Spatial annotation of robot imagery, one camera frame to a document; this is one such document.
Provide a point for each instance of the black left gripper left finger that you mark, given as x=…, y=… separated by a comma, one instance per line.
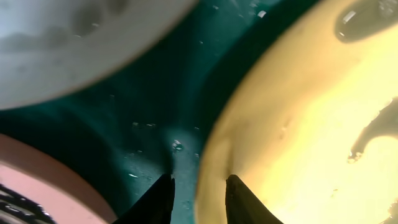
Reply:
x=155, y=206

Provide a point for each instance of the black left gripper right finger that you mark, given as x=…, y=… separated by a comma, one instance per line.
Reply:
x=243, y=207

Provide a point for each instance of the pink white plate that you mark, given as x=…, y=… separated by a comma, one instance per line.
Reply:
x=64, y=195

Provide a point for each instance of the yellow plate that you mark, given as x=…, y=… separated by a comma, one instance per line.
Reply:
x=312, y=127

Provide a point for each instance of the teal plastic tray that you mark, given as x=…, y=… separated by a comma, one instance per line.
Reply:
x=155, y=115

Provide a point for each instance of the light blue plate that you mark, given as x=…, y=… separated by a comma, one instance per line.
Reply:
x=50, y=48

